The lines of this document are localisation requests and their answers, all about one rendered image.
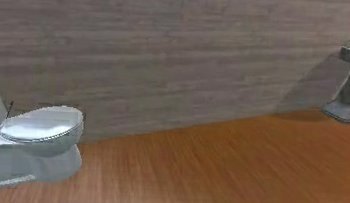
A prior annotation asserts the white toilet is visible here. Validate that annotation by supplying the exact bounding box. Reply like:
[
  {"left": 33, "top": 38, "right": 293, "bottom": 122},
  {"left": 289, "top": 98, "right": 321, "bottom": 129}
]
[{"left": 0, "top": 62, "right": 89, "bottom": 195}]

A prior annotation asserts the dark thin rod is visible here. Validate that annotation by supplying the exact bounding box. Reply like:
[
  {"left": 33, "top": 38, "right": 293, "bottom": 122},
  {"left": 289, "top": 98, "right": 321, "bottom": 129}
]
[{"left": 5, "top": 100, "right": 15, "bottom": 119}]

